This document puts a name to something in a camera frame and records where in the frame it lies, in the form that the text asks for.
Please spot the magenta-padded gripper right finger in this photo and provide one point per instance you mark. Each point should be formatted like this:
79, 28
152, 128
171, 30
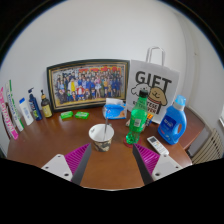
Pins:
165, 166

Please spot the green plastic drink bottle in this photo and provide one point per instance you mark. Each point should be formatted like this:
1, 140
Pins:
137, 120

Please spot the white bottle with blue cap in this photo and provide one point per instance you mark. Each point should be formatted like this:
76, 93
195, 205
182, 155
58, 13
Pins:
26, 113

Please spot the framed group photo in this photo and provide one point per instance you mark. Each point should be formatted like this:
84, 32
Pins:
88, 83

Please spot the blue detergent bottle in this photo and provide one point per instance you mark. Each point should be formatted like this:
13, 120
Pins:
171, 125

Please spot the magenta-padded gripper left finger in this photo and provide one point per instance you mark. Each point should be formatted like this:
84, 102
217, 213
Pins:
60, 165

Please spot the white remote control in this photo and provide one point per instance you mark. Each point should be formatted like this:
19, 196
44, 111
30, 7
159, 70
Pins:
157, 145

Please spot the blue tissue pack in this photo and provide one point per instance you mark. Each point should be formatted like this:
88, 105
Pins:
115, 111

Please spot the brown pump bottle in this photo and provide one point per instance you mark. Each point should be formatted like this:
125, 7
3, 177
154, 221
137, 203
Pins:
46, 108

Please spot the thin grey stirring stick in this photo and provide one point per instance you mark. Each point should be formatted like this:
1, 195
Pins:
106, 128

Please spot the small green packet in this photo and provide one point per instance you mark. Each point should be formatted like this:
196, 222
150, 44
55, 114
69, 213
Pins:
66, 115
82, 115

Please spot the round red coaster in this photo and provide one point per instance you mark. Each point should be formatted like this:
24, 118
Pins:
126, 143

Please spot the white radiator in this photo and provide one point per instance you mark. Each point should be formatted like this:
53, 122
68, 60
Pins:
210, 146

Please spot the patterned paper cup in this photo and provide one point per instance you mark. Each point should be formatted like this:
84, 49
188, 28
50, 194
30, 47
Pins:
101, 143

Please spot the white paper gift bag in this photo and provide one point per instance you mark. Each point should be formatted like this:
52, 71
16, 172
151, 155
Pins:
153, 80

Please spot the small colourful packet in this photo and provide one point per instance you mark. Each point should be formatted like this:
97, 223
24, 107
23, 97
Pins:
128, 123

